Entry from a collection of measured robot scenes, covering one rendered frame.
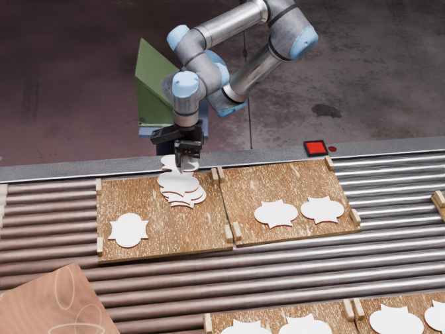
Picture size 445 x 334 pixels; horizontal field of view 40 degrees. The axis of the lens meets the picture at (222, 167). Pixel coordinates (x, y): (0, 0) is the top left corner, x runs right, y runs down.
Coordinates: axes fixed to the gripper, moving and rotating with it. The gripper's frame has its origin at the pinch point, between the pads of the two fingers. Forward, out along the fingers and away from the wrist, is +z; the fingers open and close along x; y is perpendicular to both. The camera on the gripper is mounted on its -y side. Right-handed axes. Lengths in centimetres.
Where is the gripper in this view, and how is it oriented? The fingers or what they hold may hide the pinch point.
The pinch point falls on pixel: (179, 169)
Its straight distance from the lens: 197.7
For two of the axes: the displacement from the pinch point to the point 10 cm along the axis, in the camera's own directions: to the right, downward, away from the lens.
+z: -0.3, 7.5, 6.6
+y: 9.9, 1.2, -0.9
